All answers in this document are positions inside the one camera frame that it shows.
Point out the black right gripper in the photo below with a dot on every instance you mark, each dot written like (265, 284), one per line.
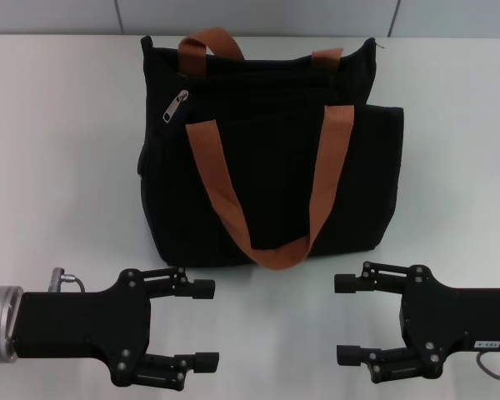
(454, 316)

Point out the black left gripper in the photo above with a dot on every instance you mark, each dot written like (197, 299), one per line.
(79, 325)

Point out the silver zipper pull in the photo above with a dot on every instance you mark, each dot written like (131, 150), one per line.
(173, 109)

